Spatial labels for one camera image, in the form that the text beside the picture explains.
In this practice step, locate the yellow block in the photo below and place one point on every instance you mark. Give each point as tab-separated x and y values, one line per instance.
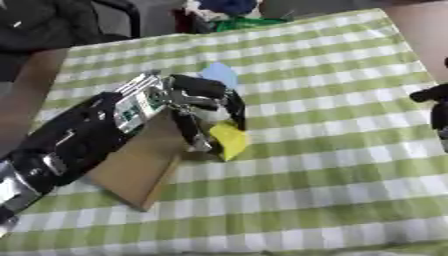
231	139

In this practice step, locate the tan cardboard box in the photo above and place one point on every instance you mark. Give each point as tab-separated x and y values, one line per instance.
140	160

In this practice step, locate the black chair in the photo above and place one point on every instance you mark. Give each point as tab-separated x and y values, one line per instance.
119	16

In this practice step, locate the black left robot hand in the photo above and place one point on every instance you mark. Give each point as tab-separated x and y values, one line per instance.
201	100

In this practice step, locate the green and white bag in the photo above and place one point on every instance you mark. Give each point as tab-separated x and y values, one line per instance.
230	15

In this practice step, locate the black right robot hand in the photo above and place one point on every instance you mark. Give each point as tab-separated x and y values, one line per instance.
436	106

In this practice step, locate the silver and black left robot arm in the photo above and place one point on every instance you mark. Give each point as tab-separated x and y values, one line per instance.
76	133

